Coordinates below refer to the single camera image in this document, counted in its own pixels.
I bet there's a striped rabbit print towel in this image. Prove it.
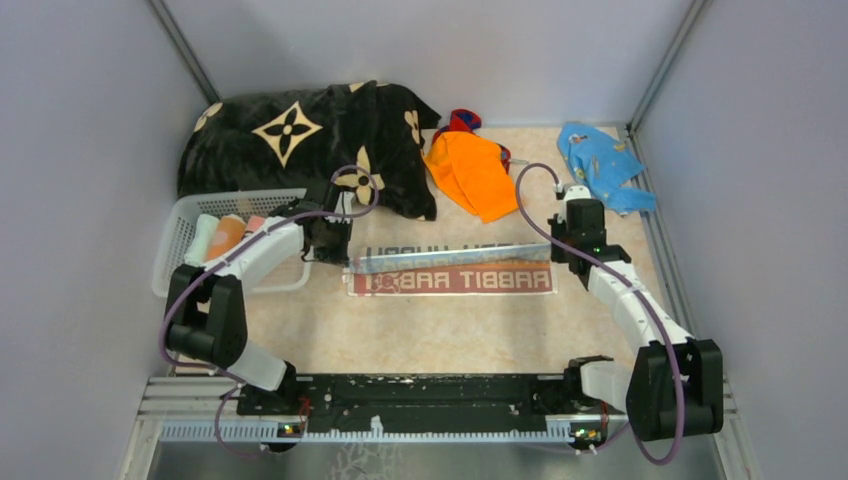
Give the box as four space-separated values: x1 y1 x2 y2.
343 243 558 297

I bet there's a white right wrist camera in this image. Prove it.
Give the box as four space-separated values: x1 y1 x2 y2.
555 184 592 202

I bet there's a white plastic basket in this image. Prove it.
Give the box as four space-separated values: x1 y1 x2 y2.
151 188 312 298

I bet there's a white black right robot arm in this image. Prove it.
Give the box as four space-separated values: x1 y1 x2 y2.
548 194 724 442

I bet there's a rolled pink panda towel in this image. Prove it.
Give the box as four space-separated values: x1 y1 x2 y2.
243 215 266 238

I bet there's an aluminium frame rail front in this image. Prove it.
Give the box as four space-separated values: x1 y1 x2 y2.
159 416 605 444

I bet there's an aluminium frame rail right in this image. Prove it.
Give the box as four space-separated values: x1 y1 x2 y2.
624 123 699 335

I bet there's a rolled white green towel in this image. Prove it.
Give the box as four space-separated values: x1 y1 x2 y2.
183 214 219 266

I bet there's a blue patterned towel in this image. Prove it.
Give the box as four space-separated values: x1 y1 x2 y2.
557 123 657 216

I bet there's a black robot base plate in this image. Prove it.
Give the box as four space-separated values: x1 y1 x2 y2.
237 374 620 433

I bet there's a red blue cloth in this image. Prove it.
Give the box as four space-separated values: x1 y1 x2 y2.
432 109 512 172

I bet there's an aluminium frame rail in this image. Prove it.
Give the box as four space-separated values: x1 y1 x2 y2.
624 123 699 335
159 416 605 444

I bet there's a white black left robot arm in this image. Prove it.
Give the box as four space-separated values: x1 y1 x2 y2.
158 182 357 414

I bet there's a black floral blanket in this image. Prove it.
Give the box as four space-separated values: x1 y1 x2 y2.
176 80 441 221

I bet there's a rolled orange towel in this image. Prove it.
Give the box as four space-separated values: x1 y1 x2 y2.
205 215 246 261

